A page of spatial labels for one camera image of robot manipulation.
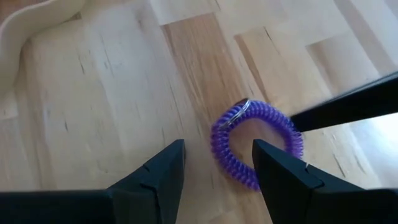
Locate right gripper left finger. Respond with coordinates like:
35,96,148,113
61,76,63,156
0,139,187,224

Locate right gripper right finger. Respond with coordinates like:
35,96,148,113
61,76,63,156
252,139,398,224

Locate wooden shelf riser black legs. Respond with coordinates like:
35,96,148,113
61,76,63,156
290,70,398,133

